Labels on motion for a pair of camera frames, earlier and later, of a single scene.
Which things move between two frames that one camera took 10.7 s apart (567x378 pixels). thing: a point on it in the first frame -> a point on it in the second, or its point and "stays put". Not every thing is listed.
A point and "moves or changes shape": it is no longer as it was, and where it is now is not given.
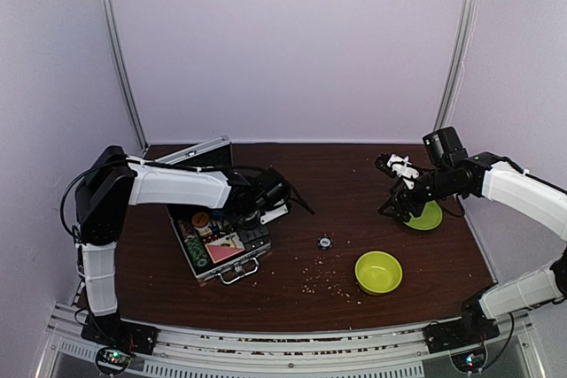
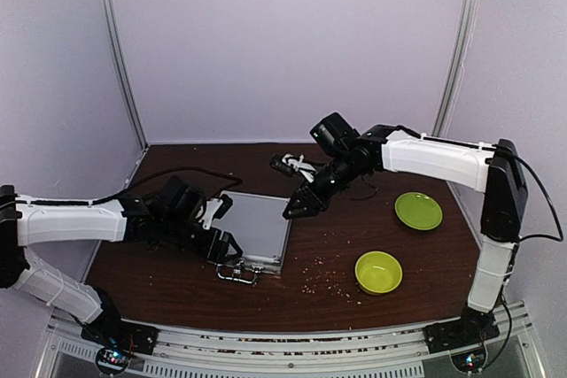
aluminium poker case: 213,242 moves or changes shape
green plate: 431,217 stays put
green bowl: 377,273 stays put
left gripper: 252,239 -> 217,254
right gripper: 399,199 -> 314,202
